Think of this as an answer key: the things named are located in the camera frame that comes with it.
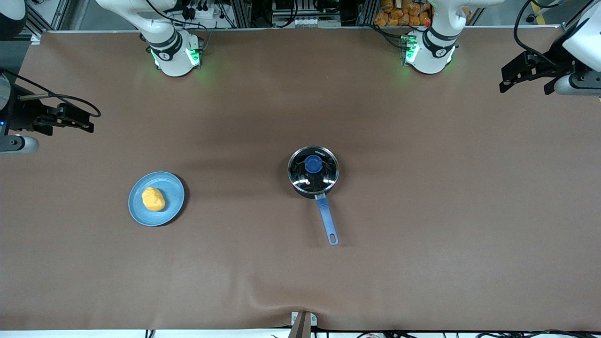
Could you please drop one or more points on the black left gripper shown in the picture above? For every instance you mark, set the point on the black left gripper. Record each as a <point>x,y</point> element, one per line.
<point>553,65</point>

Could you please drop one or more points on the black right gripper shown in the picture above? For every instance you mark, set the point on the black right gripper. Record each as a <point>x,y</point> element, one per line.
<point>22,114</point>

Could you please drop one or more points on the yellow potato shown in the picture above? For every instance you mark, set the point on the yellow potato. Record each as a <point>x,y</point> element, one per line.
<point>153,199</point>

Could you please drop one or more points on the glass lid with blue knob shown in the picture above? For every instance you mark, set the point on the glass lid with blue knob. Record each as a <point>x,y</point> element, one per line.
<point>313,165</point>

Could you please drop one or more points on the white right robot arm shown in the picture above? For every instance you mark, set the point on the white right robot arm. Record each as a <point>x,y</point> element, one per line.
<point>169,51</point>

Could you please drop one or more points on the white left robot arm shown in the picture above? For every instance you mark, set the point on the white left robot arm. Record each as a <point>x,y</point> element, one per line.
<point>432,51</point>

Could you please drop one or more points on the blue round plate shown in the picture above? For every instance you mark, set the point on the blue round plate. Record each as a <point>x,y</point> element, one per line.
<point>171,192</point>

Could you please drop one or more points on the pile of orange packets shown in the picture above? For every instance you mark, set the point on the pile of orange packets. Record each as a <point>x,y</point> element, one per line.
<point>404,13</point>

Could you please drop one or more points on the white power strip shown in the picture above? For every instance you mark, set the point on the white power strip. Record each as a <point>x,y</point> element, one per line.
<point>203,10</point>

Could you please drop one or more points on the white terminal block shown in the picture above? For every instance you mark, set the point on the white terminal block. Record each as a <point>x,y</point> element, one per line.
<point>311,21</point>

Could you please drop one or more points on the brown table mat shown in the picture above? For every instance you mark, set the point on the brown table mat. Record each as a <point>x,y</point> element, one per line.
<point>300,281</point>

